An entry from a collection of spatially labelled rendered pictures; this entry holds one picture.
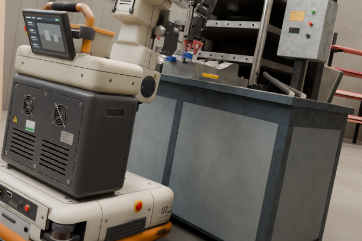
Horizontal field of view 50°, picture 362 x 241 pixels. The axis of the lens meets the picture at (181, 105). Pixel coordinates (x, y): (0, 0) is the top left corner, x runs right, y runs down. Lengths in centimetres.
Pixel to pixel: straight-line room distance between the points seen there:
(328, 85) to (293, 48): 524
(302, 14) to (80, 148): 187
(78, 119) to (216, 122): 76
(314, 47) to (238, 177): 119
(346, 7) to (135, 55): 1059
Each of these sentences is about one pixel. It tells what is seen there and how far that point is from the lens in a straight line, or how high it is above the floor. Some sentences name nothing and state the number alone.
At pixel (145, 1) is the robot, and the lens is 182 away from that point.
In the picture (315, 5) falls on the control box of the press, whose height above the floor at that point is 142.
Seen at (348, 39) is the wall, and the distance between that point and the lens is 1189.
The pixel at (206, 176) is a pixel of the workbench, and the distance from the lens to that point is 199.
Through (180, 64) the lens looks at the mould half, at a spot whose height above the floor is 86.
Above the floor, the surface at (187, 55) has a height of 92.
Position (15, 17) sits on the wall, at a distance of 535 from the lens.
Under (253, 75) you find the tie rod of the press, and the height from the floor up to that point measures 90.
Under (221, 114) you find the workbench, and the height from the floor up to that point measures 65.
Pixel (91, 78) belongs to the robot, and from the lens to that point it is 141.
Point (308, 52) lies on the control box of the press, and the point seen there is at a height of 111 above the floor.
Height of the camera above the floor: 79
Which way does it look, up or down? 4 degrees down
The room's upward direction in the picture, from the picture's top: 10 degrees clockwise
